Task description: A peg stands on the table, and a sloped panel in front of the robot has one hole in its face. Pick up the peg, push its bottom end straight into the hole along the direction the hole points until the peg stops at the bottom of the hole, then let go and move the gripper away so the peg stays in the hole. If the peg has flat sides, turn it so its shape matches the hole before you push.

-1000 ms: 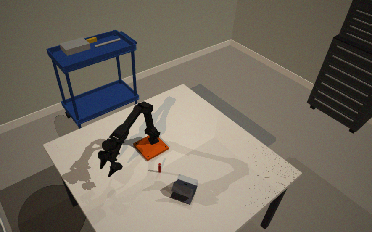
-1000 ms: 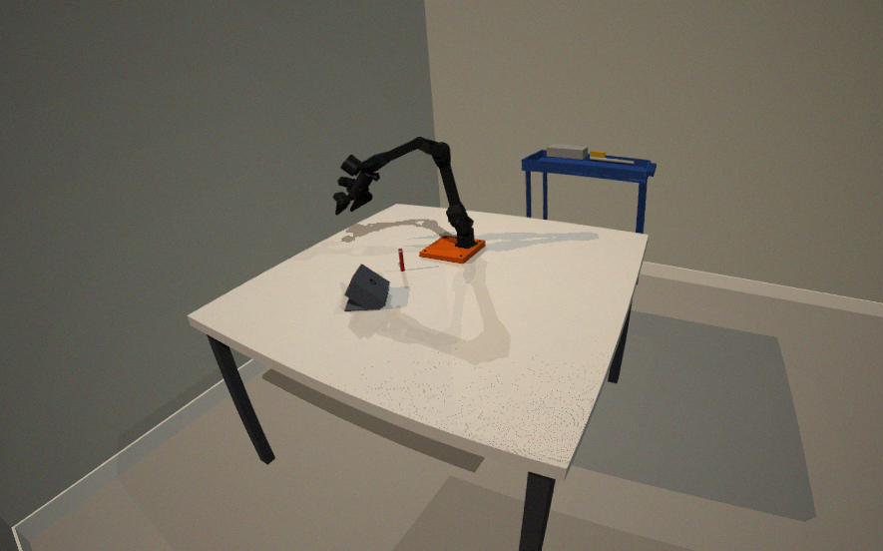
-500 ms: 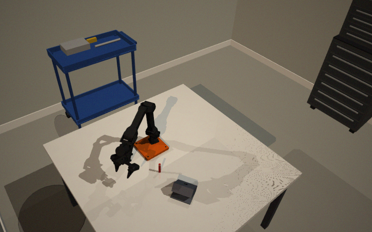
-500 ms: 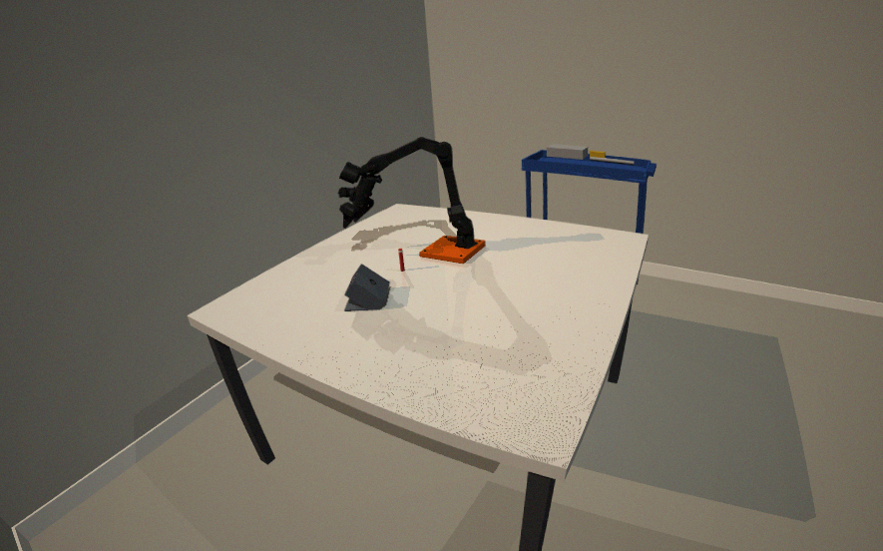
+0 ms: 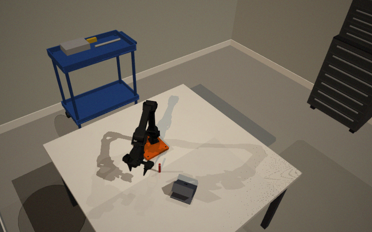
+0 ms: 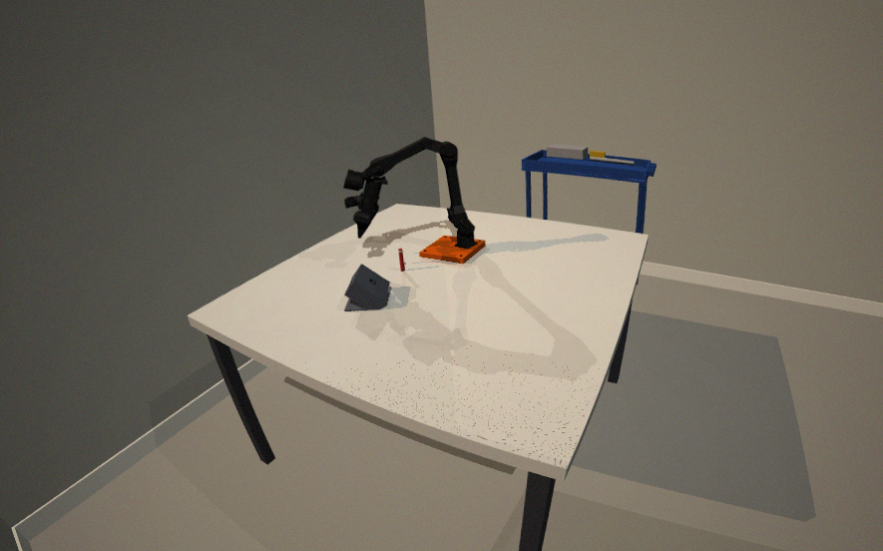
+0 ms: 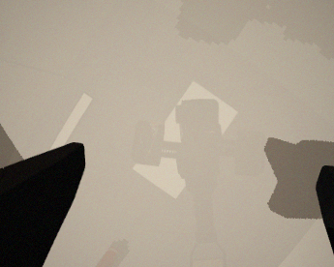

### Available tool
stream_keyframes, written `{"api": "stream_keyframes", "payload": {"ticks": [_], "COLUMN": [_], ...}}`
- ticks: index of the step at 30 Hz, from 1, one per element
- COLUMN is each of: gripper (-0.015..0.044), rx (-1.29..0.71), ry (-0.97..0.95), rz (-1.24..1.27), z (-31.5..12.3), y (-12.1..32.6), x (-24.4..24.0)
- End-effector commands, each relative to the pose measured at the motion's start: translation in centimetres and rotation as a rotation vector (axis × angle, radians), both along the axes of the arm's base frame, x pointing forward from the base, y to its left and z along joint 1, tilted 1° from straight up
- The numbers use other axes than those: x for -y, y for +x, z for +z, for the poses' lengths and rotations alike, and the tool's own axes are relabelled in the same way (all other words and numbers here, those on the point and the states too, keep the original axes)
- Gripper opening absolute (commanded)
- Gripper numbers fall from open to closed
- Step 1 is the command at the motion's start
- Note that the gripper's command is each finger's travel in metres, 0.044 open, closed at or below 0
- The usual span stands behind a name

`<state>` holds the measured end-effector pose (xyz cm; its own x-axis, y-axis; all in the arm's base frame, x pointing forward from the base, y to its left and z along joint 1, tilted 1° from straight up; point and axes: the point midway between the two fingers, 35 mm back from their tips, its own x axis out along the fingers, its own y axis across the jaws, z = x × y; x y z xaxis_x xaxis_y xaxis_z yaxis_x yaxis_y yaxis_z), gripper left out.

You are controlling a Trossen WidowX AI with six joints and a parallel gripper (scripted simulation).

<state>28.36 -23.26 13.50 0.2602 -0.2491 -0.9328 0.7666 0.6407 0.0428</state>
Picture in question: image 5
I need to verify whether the dark grey sloped panel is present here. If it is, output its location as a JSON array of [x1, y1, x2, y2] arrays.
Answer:
[[170, 179, 197, 205]]

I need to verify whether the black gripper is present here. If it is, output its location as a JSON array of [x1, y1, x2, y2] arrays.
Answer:
[[122, 152, 154, 175]]

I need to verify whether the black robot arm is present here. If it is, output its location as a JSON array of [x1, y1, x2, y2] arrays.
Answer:
[[128, 100, 160, 168]]

